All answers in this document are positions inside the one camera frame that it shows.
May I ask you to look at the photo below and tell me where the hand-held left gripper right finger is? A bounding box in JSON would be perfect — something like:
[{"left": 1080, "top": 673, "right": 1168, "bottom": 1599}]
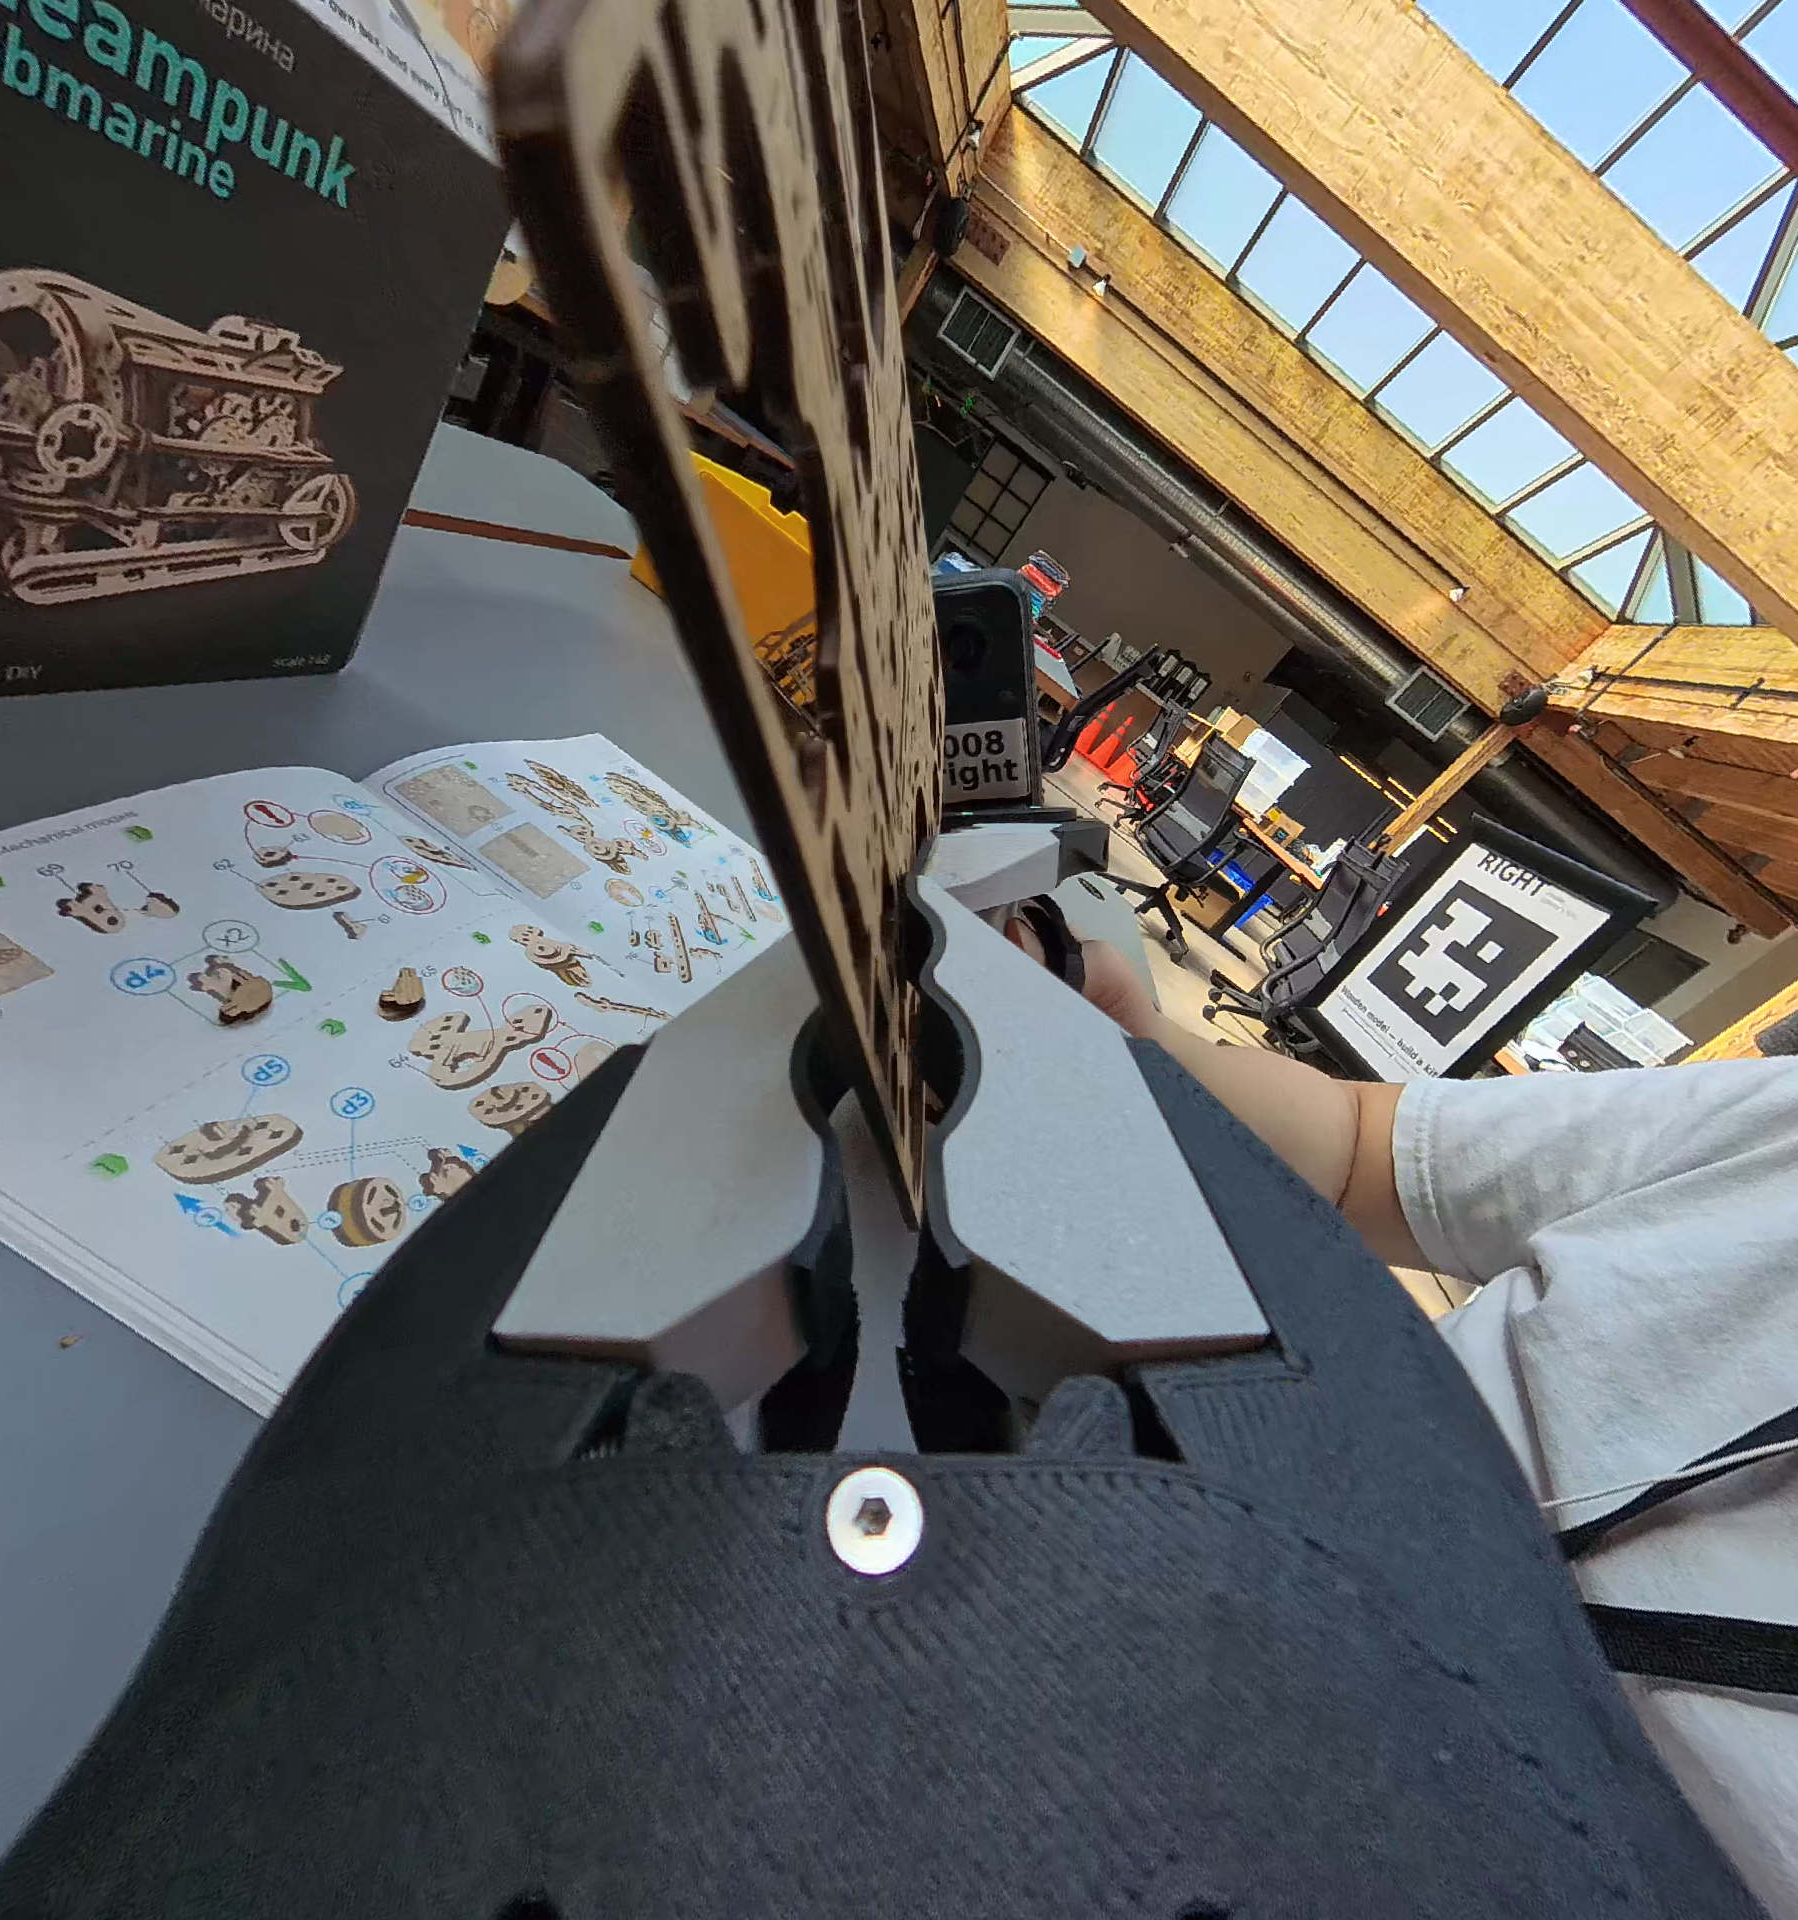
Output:
[{"left": 899, "top": 877, "right": 1273, "bottom": 1455}]

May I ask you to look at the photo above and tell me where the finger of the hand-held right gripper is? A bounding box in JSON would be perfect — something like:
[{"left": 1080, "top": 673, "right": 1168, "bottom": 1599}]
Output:
[{"left": 924, "top": 827, "right": 1069, "bottom": 914}]

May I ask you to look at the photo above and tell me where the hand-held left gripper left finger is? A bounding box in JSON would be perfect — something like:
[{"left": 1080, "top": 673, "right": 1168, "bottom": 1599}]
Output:
[{"left": 491, "top": 918, "right": 858, "bottom": 1448}]

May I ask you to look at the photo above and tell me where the laser-cut wooden parts sheet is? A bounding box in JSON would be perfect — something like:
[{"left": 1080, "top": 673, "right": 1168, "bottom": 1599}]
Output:
[{"left": 491, "top": 0, "right": 950, "bottom": 1232}]

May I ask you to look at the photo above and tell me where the person's right forearm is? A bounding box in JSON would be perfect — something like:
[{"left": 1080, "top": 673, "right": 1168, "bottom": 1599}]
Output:
[{"left": 1125, "top": 997, "right": 1407, "bottom": 1275}]

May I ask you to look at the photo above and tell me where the black model kit box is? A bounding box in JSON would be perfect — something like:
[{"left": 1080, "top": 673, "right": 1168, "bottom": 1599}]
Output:
[{"left": 0, "top": 0, "right": 517, "bottom": 699}]

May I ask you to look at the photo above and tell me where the person's right hand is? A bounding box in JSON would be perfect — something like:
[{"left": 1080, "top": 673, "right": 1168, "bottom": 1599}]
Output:
[{"left": 1052, "top": 958, "right": 1174, "bottom": 1042}]

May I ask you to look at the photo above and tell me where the black office chair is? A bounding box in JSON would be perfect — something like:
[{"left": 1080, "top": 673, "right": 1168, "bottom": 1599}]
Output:
[
  {"left": 1212, "top": 840, "right": 1403, "bottom": 1061},
  {"left": 1125, "top": 731, "right": 1265, "bottom": 964}
]

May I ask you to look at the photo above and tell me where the yellow plastic bin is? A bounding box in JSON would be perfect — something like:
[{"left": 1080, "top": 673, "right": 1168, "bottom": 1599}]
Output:
[{"left": 631, "top": 452, "right": 820, "bottom": 669}]

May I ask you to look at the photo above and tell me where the framed black-white marker sign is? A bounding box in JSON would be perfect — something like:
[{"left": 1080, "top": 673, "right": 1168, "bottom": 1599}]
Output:
[{"left": 1295, "top": 815, "right": 1658, "bottom": 1082}]

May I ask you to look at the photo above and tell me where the open instruction booklet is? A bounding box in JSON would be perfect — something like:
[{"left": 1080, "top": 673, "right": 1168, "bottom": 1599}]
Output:
[{"left": 0, "top": 731, "right": 794, "bottom": 1416}]

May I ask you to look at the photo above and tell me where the black harness strap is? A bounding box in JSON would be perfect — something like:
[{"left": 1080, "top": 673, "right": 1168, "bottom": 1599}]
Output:
[{"left": 1558, "top": 1387, "right": 1798, "bottom": 1707}]

